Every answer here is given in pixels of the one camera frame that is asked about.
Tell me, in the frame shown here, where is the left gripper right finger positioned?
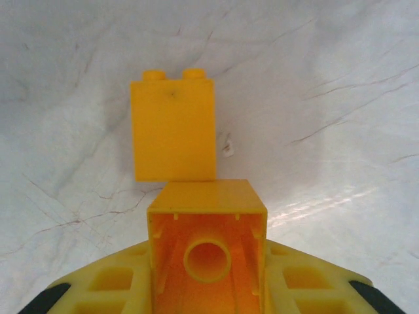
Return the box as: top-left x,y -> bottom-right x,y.
266,240 -> 405,314

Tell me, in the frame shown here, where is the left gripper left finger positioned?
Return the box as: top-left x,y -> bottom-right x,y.
19,239 -> 153,314

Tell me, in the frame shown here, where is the small yellow-orange lego brick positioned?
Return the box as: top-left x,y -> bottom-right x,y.
146,179 -> 269,314
130,68 -> 217,183

